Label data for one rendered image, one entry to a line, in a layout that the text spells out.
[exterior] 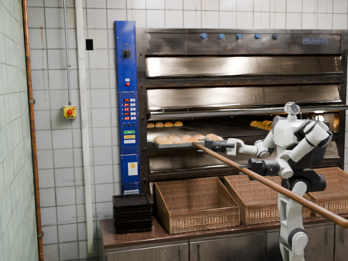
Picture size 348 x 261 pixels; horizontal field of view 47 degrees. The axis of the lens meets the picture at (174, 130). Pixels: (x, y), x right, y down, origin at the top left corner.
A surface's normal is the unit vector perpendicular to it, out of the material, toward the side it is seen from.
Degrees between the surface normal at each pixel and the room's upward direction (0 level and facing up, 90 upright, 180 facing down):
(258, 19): 90
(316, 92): 70
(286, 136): 85
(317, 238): 90
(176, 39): 90
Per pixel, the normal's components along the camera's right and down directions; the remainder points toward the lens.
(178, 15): 0.24, 0.11
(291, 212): 0.33, 0.51
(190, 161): 0.22, -0.23
